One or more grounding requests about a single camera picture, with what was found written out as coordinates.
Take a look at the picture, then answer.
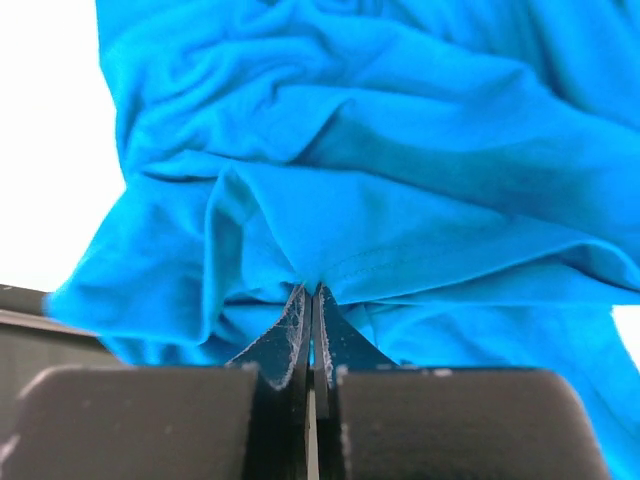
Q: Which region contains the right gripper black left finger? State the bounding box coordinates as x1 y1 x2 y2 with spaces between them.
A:
225 286 311 390

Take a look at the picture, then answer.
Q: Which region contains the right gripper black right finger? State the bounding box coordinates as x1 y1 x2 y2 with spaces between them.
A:
312 284 399 388

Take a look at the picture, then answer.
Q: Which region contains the blue t shirt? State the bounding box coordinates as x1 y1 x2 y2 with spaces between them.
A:
45 1 639 479

